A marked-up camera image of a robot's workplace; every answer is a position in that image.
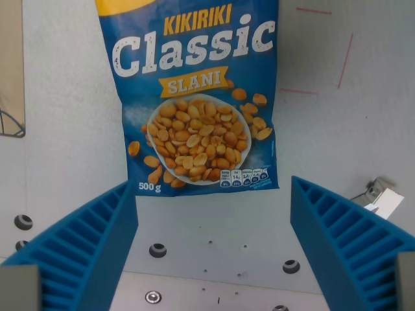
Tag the metal angle bracket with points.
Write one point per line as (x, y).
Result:
(380, 196)

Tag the silver countersunk screw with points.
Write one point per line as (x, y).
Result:
(153, 297)

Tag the recessed black screw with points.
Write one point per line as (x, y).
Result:
(280, 307)

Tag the beige board with black lines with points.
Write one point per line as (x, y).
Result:
(11, 71)

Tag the blue Kikiriki Classic peanut bag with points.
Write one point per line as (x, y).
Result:
(194, 97)

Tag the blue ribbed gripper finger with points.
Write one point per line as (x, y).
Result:
(81, 239)
(343, 233)

